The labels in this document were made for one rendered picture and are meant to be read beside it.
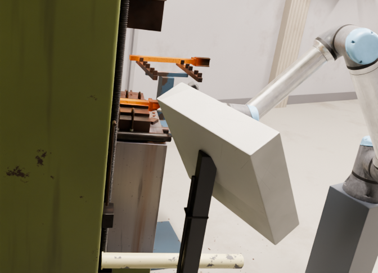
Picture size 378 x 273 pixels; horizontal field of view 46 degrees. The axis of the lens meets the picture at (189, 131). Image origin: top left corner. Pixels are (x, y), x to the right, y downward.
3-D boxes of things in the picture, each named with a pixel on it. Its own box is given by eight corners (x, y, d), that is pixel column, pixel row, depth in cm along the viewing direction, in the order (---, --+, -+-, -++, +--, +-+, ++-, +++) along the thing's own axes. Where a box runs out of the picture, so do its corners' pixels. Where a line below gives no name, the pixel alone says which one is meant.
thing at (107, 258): (238, 262, 144) (241, 249, 142) (242, 273, 139) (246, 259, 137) (100, 262, 135) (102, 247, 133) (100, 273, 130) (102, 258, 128)
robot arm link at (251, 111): (257, 135, 161) (263, 110, 158) (225, 133, 159) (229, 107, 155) (250, 126, 170) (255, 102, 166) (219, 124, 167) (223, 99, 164)
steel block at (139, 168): (144, 202, 194) (156, 107, 179) (152, 258, 160) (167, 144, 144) (9, 198, 183) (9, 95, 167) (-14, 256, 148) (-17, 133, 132)
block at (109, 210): (112, 216, 126) (113, 202, 124) (112, 228, 120) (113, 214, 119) (101, 215, 125) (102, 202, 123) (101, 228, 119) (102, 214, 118)
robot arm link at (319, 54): (337, 13, 174) (207, 125, 183) (352, 17, 162) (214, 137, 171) (351, 35, 178) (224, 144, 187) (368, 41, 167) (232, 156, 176)
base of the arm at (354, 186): (358, 180, 218) (364, 162, 215) (392, 198, 204) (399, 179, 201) (333, 186, 208) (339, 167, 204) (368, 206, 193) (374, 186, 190)
